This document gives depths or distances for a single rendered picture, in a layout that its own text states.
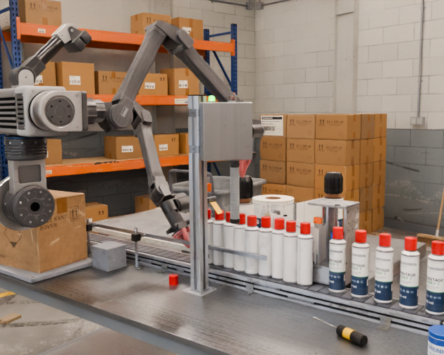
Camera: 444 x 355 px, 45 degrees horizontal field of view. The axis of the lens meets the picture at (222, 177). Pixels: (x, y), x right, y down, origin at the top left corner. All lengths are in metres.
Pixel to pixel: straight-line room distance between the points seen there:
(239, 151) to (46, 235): 0.81
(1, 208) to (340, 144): 3.85
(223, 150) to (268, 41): 6.35
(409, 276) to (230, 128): 0.71
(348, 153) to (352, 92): 1.71
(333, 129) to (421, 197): 1.68
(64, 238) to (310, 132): 3.70
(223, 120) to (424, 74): 4.91
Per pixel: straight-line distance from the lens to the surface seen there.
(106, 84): 5.85
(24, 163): 1.89
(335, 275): 1.71
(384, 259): 1.63
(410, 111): 6.55
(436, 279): 1.59
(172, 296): 1.84
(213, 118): 1.72
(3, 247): 2.26
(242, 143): 1.75
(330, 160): 5.35
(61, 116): 1.65
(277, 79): 7.85
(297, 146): 5.56
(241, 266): 1.90
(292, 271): 1.79
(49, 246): 2.13
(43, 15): 5.61
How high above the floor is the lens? 1.45
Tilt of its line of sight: 7 degrees down
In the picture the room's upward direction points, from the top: straight up
